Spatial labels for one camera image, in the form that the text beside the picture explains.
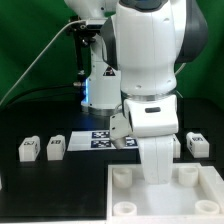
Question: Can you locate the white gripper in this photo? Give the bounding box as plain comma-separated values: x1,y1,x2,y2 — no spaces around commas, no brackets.
138,135,173,185

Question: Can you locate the white square tabletop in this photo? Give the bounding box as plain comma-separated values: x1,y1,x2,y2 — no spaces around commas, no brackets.
106,163,224,224

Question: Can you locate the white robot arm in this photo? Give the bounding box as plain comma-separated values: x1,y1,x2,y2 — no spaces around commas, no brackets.
64,0,208,184

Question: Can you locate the white sheet with markers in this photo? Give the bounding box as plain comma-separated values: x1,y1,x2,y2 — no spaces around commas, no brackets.
66,129,140,152

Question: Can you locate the white obstacle block right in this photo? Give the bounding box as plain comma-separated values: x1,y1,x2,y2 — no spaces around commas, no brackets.
199,166,224,207

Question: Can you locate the white block at left edge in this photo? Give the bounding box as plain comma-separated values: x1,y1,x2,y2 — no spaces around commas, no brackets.
0,176,2,191

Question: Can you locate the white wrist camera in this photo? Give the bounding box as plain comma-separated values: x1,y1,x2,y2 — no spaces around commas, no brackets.
109,113,131,149

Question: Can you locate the black camera stand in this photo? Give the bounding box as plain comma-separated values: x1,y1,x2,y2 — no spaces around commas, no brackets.
66,16,96,87

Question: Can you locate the grey camera on stand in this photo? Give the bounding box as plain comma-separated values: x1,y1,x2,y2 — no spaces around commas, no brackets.
86,17,113,33

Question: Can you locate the white camera cable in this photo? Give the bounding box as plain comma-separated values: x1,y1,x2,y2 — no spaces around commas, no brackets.
0,19,88,107

